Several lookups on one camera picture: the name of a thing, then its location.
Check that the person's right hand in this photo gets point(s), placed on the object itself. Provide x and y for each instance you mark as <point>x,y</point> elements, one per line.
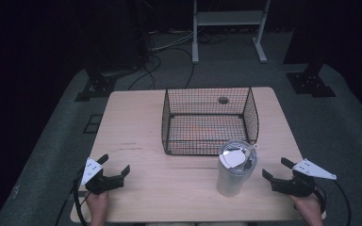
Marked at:
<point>308,207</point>

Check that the black floor frame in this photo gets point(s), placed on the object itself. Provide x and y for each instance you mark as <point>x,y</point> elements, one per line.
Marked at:
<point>92,124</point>

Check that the white metal stand frame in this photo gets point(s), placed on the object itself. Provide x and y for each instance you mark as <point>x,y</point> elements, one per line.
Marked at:
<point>229,18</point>

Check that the round table grommet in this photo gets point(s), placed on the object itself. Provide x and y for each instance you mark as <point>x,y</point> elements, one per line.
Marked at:
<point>223,100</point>

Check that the black stand base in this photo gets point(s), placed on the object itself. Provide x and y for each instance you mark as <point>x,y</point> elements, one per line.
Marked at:
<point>95,86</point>
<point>309,83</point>

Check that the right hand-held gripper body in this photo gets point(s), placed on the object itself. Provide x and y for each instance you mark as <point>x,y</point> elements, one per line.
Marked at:
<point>298,186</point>

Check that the clear lidded plastic cup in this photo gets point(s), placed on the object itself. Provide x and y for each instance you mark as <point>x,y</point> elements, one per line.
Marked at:
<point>232,180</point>

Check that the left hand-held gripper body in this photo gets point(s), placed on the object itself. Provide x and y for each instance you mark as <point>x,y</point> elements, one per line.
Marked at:
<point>106,183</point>

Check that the person's left hand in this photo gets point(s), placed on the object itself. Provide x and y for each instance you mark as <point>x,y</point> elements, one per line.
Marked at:
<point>98,205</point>

